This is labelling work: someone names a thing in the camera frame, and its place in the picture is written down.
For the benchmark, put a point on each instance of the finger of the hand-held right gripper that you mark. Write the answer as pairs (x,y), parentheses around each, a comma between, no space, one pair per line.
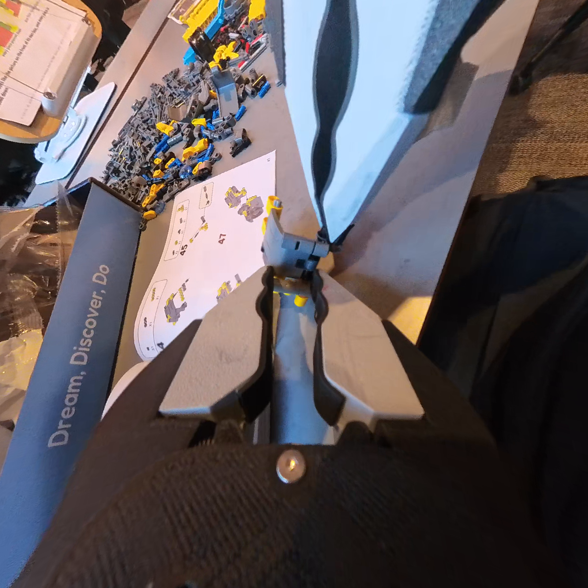
(301,69)
(386,69)

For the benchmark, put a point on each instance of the clear plastic bag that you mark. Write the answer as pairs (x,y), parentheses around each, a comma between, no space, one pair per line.
(27,257)

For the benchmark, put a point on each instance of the dark grey cardboard box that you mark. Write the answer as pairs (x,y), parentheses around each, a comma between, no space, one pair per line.
(78,321)

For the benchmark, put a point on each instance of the black office chair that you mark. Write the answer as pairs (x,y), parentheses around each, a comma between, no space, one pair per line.
(546,46)

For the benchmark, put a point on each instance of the instruction sheet display stand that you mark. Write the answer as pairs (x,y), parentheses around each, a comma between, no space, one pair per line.
(41,46)

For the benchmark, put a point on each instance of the person's dark top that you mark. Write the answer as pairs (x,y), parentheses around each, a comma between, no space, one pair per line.
(551,459)

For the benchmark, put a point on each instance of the grey curved panel piece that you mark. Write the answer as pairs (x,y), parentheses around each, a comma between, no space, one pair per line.
(227,89)

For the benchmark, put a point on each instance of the black angled connector piece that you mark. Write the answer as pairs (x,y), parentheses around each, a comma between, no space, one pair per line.
(240,143)

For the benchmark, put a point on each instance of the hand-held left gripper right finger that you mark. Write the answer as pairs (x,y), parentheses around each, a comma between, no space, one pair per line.
(367,363)

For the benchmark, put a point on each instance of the pile of loose building bricks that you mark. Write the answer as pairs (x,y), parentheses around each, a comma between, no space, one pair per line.
(138,133)

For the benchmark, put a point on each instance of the white building instruction booklet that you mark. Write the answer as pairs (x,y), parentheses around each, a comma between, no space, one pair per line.
(220,216)

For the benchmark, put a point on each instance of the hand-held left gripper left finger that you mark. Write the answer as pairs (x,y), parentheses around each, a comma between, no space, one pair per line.
(216,363)

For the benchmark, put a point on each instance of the yellow blue beam assembly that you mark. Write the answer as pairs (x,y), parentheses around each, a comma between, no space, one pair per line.
(216,23)

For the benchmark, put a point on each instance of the grey yellow brick subassembly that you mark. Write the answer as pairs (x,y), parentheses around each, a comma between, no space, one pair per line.
(285,243)

